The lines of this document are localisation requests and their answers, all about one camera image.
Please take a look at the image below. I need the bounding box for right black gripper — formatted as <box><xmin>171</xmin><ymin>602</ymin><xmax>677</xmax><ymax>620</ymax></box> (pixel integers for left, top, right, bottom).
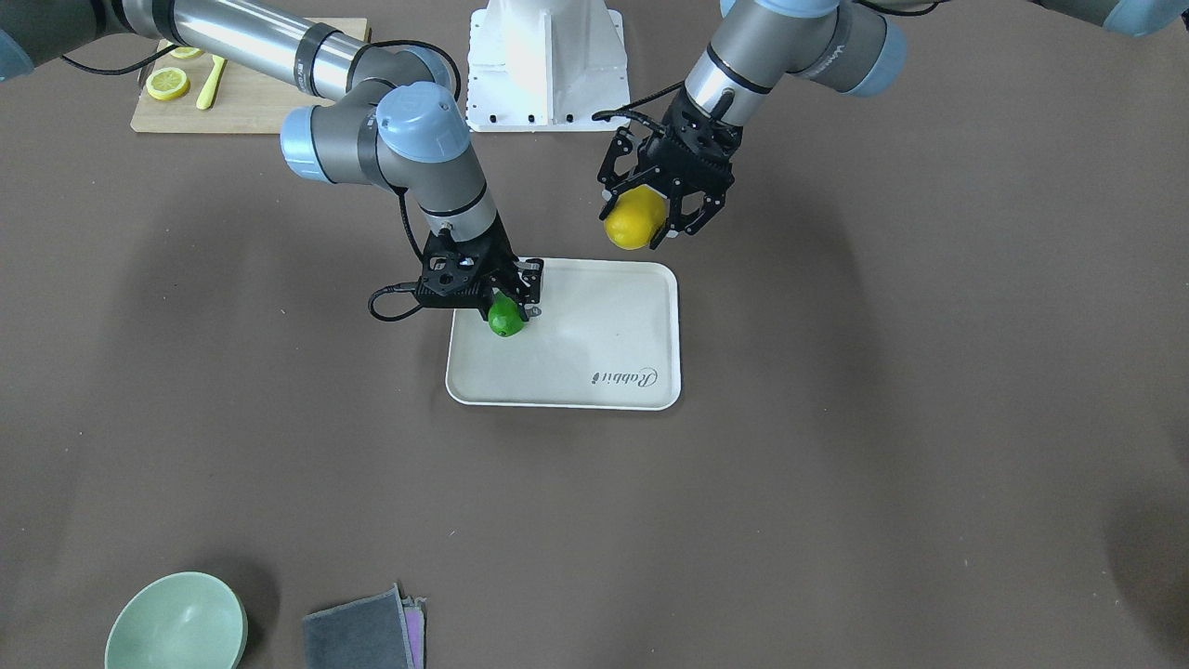
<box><xmin>413</xmin><ymin>217</ymin><xmax>545</xmax><ymax>322</ymax></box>

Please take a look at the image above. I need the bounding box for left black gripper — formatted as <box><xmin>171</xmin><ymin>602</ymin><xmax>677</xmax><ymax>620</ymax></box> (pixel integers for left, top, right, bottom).
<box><xmin>597</xmin><ymin>86</ymin><xmax>743</xmax><ymax>250</ymax></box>

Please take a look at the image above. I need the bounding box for green lime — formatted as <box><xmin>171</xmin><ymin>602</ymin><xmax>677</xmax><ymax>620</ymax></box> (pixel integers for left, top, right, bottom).
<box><xmin>487</xmin><ymin>292</ymin><xmax>527</xmax><ymax>337</ymax></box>

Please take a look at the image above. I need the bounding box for yellow lemon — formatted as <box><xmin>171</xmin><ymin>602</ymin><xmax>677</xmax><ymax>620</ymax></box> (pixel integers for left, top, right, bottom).
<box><xmin>604</xmin><ymin>187</ymin><xmax>669</xmax><ymax>250</ymax></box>

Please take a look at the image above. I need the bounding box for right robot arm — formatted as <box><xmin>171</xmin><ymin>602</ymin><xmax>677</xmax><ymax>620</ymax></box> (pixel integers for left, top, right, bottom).
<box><xmin>1</xmin><ymin>1</ymin><xmax>545</xmax><ymax>337</ymax></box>

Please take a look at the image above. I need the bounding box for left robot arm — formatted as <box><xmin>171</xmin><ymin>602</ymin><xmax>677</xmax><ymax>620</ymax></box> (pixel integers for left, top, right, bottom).
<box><xmin>592</xmin><ymin>1</ymin><xmax>937</xmax><ymax>251</ymax></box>

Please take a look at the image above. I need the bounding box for white rabbit tray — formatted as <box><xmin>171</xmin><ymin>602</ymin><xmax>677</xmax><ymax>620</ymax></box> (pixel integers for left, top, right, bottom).
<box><xmin>445</xmin><ymin>258</ymin><xmax>681</xmax><ymax>411</ymax></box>

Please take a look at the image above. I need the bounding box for wooden cutting board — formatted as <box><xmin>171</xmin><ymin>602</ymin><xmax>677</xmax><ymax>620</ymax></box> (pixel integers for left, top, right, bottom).
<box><xmin>124</xmin><ymin>1</ymin><xmax>369</xmax><ymax>135</ymax></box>

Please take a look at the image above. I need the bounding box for purple cloth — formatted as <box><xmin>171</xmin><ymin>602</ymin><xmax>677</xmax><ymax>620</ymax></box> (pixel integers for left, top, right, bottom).
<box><xmin>402</xmin><ymin>597</ymin><xmax>427</xmax><ymax>669</ymax></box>

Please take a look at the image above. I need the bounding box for yellow plastic knife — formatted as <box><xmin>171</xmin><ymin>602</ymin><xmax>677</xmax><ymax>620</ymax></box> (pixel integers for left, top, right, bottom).
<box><xmin>195</xmin><ymin>55</ymin><xmax>227</xmax><ymax>112</ymax></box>

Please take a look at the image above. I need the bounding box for grey folded cloth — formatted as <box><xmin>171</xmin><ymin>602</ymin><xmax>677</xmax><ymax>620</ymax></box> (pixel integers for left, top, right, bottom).
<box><xmin>302</xmin><ymin>585</ymin><xmax>413</xmax><ymax>668</ymax></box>

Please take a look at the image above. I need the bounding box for mint green bowl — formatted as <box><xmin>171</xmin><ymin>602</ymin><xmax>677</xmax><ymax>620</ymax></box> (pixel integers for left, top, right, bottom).
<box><xmin>103</xmin><ymin>572</ymin><xmax>249</xmax><ymax>668</ymax></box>

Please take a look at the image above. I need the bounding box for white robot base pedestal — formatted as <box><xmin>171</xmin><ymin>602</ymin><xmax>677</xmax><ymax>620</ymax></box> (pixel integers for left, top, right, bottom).
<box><xmin>464</xmin><ymin>1</ymin><xmax>630</xmax><ymax>133</ymax></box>

